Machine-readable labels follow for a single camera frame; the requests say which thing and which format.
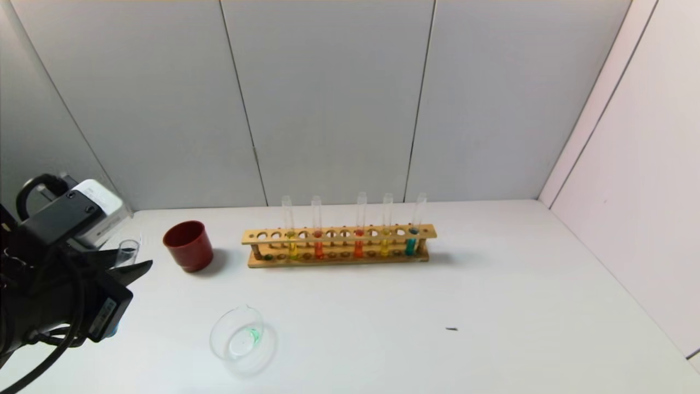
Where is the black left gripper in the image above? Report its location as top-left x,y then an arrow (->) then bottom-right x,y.
13,248 -> 153,348

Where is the yellow pigment glass test tube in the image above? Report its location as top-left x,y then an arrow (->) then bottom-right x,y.
380,193 -> 394,258
282,195 -> 299,260

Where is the clear glass beaker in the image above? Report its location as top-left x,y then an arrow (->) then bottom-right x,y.
209,305 -> 278,376

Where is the red pigment glass test tube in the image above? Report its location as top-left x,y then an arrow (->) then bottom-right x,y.
311,195 -> 325,260

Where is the wooden test tube rack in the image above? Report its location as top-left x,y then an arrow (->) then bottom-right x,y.
242,223 -> 438,269

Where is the orange pigment glass test tube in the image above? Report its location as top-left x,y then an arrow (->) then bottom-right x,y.
354,192 -> 368,259

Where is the dark red plastic cup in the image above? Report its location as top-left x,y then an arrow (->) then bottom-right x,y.
163,221 -> 215,273

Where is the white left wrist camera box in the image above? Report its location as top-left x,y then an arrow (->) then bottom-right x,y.
25,179 -> 132,250

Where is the black camera cable loop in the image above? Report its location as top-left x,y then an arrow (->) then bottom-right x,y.
15,174 -> 71,221

